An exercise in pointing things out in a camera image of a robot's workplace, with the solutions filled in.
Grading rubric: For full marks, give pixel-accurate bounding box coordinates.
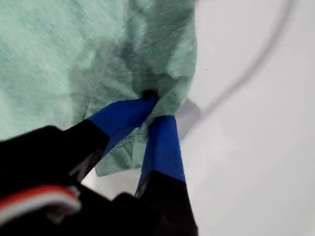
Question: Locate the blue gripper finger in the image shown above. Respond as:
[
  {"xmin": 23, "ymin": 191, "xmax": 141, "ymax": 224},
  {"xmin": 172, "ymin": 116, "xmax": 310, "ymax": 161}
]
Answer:
[
  {"xmin": 61, "ymin": 90, "xmax": 158, "ymax": 184},
  {"xmin": 134, "ymin": 114, "xmax": 199, "ymax": 236}
]

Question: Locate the pale green T-shirt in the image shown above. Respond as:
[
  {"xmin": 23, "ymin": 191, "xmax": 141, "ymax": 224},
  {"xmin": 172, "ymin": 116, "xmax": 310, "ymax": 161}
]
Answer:
[{"xmin": 0, "ymin": 0, "xmax": 199, "ymax": 177}]

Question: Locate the red and white servo wire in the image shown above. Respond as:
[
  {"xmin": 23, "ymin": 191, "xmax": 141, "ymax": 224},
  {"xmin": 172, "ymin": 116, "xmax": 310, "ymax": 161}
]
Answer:
[{"xmin": 0, "ymin": 184, "xmax": 82, "ymax": 223}]

